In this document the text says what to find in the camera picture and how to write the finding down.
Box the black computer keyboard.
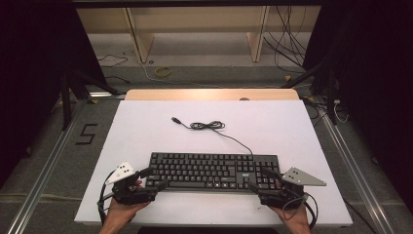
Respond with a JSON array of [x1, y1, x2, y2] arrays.
[[144, 151, 282, 194]]

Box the light wooden desk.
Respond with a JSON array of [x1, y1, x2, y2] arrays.
[[76, 6, 322, 64]]

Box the light wooden table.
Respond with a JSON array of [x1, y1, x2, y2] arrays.
[[125, 88, 300, 101]]

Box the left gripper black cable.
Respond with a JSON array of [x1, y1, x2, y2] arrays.
[[96, 170, 118, 226]]

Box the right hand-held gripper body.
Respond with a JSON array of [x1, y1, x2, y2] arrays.
[[258, 167, 327, 211]]

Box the person's right hand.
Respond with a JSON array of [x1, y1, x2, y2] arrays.
[[269, 204, 312, 228]]

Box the black keyboard cable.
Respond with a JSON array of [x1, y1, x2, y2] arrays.
[[170, 116, 254, 156]]

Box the person's left hand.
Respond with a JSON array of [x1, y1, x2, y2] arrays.
[[104, 198, 152, 225]]

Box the white table board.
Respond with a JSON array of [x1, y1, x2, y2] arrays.
[[73, 99, 354, 228]]

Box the bundle of hanging black cables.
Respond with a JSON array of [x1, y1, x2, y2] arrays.
[[262, 5, 309, 74]]

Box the short black floor cable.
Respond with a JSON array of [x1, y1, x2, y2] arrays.
[[104, 75, 131, 84]]

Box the short aluminium bar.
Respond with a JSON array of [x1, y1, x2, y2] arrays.
[[88, 92, 127, 99]]

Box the looped black floor cable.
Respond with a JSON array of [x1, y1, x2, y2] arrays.
[[97, 54, 130, 68]]

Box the yellow ring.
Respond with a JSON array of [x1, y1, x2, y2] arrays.
[[154, 66, 172, 78]]

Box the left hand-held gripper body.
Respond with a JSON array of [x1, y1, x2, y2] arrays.
[[105, 161, 158, 206]]

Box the black curtain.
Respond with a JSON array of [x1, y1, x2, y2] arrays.
[[0, 0, 107, 190], [303, 0, 413, 207]]

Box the small white looped cable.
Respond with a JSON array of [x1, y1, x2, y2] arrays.
[[332, 98, 350, 124]]

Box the tangle of black floor cables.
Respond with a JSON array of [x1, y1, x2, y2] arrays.
[[301, 96, 329, 127]]

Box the white floor cable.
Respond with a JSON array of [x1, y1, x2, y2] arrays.
[[139, 61, 283, 90]]

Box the long aluminium rail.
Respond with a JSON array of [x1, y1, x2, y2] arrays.
[[6, 97, 86, 234], [319, 106, 395, 234]]

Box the black metal stand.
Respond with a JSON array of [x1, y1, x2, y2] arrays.
[[281, 58, 339, 127], [59, 67, 121, 131]]

